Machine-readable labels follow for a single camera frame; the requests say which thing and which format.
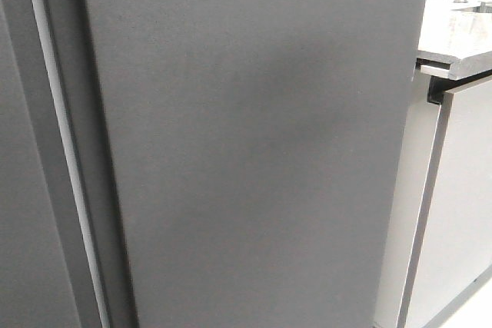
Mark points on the dark grey fridge door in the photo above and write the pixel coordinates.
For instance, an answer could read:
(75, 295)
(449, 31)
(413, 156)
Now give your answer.
(238, 157)
(46, 277)

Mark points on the light grey cabinet door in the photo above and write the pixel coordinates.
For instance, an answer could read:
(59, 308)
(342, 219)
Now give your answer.
(452, 245)

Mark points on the white cabinet side panel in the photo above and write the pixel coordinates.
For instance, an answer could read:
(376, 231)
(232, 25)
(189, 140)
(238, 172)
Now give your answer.
(418, 140)

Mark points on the grey stone kitchen countertop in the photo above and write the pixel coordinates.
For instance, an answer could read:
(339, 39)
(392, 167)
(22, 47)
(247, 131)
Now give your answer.
(455, 43)

